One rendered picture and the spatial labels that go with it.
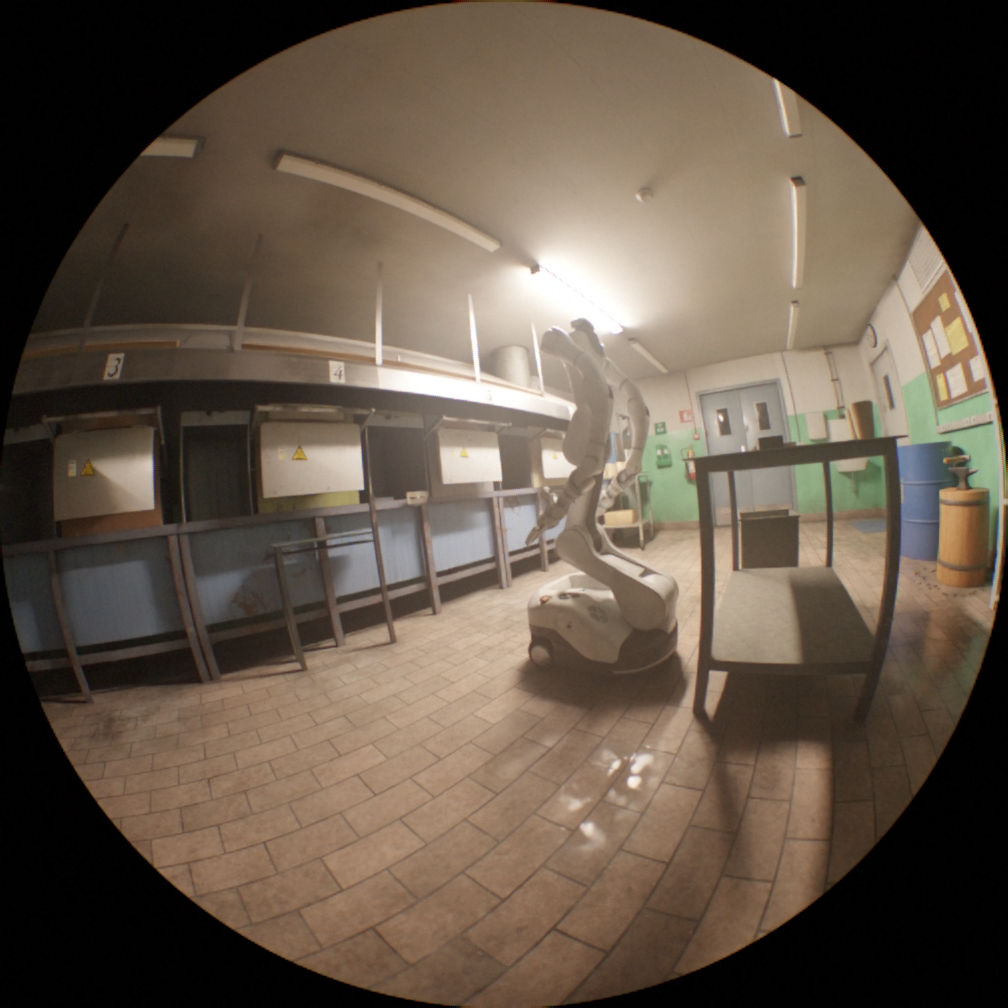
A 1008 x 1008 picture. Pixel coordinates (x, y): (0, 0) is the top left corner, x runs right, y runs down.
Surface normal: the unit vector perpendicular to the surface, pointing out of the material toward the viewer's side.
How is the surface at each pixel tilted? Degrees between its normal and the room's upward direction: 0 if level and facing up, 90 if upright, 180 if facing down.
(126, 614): 90
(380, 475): 90
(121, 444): 90
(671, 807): 0
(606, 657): 90
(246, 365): 80
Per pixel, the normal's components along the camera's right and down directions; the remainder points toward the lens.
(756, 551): -0.60, 0.08
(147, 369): 0.71, -0.25
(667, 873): -0.11, -0.99
